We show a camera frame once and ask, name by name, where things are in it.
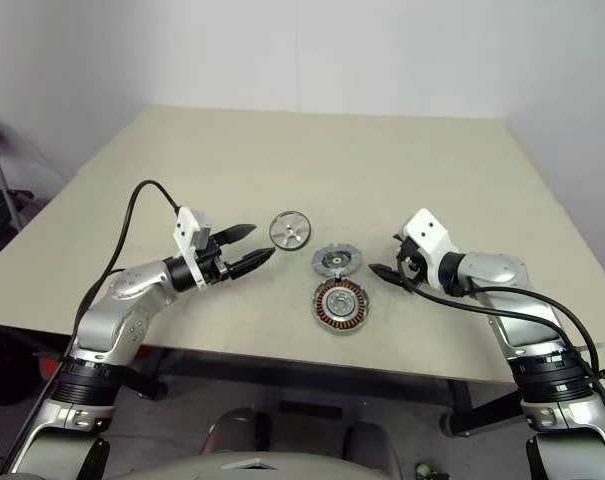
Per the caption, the grey robot torso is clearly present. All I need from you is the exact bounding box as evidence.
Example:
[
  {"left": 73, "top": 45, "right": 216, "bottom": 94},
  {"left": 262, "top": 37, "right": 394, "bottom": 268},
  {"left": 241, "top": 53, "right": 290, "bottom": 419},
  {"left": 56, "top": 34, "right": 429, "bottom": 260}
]
[{"left": 106, "top": 449, "right": 388, "bottom": 480}]

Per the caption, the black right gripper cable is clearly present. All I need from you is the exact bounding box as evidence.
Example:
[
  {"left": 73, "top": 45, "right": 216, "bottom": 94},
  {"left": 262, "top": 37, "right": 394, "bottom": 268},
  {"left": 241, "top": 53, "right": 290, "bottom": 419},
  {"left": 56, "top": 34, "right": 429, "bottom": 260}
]
[{"left": 449, "top": 283, "right": 605, "bottom": 386}]

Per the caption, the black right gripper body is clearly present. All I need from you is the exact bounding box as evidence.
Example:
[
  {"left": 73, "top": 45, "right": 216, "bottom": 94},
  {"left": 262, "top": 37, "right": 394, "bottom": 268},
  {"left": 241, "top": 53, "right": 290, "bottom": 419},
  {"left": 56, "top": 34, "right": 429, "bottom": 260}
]
[{"left": 403, "top": 239, "right": 433, "bottom": 292}]

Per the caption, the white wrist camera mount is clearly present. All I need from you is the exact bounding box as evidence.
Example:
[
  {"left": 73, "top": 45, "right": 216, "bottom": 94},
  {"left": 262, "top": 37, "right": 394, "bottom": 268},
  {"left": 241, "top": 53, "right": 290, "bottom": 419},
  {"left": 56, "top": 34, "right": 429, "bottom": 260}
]
[
  {"left": 174, "top": 206, "right": 213, "bottom": 290},
  {"left": 400, "top": 208, "right": 456, "bottom": 290}
]

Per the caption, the black floor plate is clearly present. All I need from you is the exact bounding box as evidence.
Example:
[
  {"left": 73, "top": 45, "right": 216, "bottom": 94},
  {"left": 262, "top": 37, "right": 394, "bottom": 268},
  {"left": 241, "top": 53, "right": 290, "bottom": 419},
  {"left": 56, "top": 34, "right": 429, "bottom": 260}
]
[{"left": 279, "top": 399, "right": 344, "bottom": 422}]

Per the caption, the black table frame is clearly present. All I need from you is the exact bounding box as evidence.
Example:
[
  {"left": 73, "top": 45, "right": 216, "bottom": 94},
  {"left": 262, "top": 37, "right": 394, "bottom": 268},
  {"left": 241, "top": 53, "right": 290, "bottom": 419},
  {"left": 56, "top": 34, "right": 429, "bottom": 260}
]
[{"left": 0, "top": 322, "right": 526, "bottom": 439}]

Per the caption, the motor stator with copper windings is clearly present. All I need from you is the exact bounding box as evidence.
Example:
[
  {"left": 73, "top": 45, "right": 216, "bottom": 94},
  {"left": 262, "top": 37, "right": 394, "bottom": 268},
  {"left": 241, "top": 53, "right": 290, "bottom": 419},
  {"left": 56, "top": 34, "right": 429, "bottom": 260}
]
[{"left": 310, "top": 275, "right": 369, "bottom": 336}]

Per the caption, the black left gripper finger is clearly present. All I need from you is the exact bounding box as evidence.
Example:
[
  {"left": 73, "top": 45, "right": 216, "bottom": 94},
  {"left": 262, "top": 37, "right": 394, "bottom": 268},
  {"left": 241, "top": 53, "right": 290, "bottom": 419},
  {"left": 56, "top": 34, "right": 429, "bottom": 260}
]
[
  {"left": 212, "top": 223, "right": 258, "bottom": 247},
  {"left": 229, "top": 246, "right": 277, "bottom": 281}
]

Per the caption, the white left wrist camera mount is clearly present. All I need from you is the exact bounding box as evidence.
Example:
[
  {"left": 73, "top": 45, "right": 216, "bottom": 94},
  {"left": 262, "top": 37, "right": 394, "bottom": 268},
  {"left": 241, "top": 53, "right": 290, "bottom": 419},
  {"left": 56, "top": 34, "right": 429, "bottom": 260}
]
[{"left": 174, "top": 206, "right": 213, "bottom": 290}]

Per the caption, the red object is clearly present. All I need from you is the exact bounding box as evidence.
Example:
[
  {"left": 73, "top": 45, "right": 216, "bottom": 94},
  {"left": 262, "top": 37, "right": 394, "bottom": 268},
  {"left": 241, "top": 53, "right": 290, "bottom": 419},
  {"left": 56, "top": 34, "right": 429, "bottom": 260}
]
[{"left": 34, "top": 349, "right": 83, "bottom": 384}]

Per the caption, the silver spoked rotor cap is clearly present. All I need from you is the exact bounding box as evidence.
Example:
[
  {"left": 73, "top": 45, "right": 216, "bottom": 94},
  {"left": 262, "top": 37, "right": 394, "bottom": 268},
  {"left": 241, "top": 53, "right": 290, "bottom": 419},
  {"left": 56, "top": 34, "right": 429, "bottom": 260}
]
[{"left": 268, "top": 209, "right": 313, "bottom": 252}]

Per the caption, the silver stand pole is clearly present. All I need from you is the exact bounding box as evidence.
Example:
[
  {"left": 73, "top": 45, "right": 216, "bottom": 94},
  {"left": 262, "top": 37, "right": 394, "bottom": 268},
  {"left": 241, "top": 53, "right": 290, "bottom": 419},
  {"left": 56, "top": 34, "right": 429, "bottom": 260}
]
[{"left": 0, "top": 119, "right": 23, "bottom": 232}]

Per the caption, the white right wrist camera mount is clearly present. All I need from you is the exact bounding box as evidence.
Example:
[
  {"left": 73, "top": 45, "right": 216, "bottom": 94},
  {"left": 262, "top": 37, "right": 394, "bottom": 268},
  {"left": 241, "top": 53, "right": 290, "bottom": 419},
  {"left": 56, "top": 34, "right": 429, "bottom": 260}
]
[{"left": 400, "top": 208, "right": 456, "bottom": 290}]

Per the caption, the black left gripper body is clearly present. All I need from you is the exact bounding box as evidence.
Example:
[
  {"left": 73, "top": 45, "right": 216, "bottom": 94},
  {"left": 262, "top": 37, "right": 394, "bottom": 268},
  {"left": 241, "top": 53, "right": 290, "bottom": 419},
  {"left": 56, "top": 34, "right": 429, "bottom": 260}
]
[{"left": 199, "top": 234, "right": 234, "bottom": 288}]

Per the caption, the black right camera cable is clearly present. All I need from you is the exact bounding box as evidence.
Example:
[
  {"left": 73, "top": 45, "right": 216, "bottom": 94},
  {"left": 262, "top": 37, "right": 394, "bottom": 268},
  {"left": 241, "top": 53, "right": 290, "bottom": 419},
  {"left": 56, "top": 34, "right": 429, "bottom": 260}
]
[{"left": 395, "top": 247, "right": 603, "bottom": 396}]

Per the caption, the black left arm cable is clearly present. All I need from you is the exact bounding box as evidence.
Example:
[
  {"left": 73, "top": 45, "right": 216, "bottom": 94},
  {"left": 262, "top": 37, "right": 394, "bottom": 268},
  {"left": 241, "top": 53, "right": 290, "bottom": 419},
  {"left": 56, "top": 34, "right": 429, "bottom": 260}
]
[{"left": 70, "top": 179, "right": 183, "bottom": 351}]

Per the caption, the dark rounded shape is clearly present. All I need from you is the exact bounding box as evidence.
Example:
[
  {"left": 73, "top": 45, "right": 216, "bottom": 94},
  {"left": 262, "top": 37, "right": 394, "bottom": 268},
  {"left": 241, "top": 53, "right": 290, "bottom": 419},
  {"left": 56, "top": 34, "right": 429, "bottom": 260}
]
[
  {"left": 344, "top": 422, "right": 403, "bottom": 480},
  {"left": 201, "top": 407, "right": 273, "bottom": 456}
]

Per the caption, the black stand base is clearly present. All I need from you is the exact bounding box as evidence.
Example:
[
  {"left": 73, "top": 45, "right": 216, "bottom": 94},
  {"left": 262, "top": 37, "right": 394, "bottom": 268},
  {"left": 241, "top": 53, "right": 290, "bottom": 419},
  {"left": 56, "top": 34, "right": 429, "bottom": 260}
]
[{"left": 0, "top": 187, "right": 51, "bottom": 251}]

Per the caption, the grey toothed gear plate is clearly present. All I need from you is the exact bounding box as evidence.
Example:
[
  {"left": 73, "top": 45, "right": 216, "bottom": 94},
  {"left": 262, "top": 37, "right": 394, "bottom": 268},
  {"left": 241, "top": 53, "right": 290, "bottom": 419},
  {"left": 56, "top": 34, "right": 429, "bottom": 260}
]
[{"left": 311, "top": 241, "right": 364, "bottom": 277}]

